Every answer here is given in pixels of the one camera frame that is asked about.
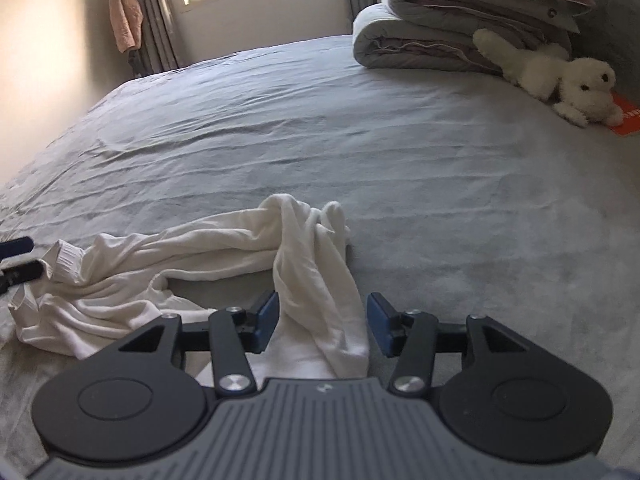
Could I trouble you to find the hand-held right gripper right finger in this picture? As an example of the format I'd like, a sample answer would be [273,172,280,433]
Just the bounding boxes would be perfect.
[366,291,532,398]

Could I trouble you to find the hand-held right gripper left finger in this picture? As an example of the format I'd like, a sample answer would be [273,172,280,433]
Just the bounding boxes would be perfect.
[117,289,280,398]

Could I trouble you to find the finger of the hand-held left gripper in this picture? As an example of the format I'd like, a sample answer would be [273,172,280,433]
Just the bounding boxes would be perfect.
[0,236,36,261]
[0,258,45,295]

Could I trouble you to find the white pants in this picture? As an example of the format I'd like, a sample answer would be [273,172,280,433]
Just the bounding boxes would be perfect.
[7,193,371,382]

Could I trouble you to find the grey bed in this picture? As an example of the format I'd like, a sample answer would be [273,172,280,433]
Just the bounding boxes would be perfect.
[0,34,640,480]

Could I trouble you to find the pink hanging towel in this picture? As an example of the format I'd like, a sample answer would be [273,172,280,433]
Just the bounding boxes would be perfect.
[109,0,145,54]

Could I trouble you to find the white plush dog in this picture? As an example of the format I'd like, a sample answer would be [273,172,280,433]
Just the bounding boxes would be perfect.
[472,28,626,128]

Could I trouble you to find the orange card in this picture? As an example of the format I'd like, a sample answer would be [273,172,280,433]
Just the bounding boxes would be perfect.
[607,91,640,138]

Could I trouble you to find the grey quilted headboard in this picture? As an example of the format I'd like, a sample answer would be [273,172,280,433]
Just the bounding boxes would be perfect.
[575,0,640,98]

